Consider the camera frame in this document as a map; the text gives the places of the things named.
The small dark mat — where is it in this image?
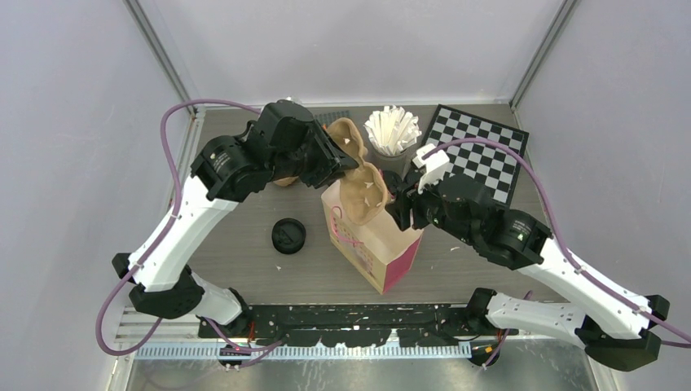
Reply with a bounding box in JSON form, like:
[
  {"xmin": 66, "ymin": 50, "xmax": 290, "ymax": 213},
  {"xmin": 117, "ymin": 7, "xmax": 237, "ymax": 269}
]
[{"xmin": 314, "ymin": 110, "xmax": 350, "ymax": 127}]

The brown pulp cup carrier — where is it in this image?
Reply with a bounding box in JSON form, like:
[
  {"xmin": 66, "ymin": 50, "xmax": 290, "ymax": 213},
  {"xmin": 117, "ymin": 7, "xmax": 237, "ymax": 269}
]
[{"xmin": 273, "ymin": 177, "xmax": 299, "ymax": 187}]

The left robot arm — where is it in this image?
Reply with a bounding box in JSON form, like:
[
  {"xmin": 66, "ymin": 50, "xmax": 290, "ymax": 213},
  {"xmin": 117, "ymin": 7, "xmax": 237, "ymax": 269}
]
[{"xmin": 112, "ymin": 100, "xmax": 358, "ymax": 337}]

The black white checkerboard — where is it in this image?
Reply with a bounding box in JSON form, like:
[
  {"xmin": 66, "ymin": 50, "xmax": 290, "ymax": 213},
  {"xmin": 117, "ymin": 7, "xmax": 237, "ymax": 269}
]
[{"xmin": 420, "ymin": 104, "xmax": 530, "ymax": 207}]

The yellow pink paper bag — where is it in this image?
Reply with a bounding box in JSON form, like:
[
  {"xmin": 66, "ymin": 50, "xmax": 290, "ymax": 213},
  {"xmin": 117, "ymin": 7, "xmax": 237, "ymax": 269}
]
[{"xmin": 321, "ymin": 182, "xmax": 424, "ymax": 294}]

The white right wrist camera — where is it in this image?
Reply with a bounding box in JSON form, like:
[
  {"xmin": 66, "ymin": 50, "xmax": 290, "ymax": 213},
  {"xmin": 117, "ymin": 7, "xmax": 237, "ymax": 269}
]
[{"xmin": 412, "ymin": 143, "xmax": 450, "ymax": 194}]

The white paper-wrapped straws bundle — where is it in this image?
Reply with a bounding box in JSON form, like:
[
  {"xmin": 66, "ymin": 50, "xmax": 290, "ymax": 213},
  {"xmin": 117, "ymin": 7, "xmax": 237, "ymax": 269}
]
[{"xmin": 364, "ymin": 106, "xmax": 422, "ymax": 156}]

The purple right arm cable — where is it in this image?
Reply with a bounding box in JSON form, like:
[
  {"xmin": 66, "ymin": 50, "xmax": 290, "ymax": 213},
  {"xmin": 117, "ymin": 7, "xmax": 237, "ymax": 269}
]
[{"xmin": 420, "ymin": 137, "xmax": 691, "ymax": 368}]

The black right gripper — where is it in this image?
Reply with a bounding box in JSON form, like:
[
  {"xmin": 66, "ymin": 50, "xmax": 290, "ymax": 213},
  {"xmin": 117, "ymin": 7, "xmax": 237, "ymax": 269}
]
[{"xmin": 385, "ymin": 165, "xmax": 477, "ymax": 244}]

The single brown pulp carrier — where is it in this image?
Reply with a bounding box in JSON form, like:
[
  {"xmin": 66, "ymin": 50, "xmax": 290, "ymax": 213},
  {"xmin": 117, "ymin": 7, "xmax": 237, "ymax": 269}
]
[{"xmin": 326, "ymin": 117, "xmax": 390, "ymax": 226}]

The stack of black cup lids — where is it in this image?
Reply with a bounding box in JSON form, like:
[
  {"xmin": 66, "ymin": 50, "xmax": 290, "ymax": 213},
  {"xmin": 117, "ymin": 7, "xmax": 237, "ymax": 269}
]
[{"xmin": 271, "ymin": 217, "xmax": 306, "ymax": 255}]

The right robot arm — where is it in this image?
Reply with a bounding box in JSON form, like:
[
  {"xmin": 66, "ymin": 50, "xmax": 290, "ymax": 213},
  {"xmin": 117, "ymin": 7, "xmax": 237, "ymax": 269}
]
[{"xmin": 384, "ymin": 171, "xmax": 670, "ymax": 372}]

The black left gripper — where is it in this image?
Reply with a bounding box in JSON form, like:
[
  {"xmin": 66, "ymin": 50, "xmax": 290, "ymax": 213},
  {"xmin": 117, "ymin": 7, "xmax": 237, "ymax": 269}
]
[{"xmin": 270, "ymin": 121, "xmax": 359, "ymax": 188}]

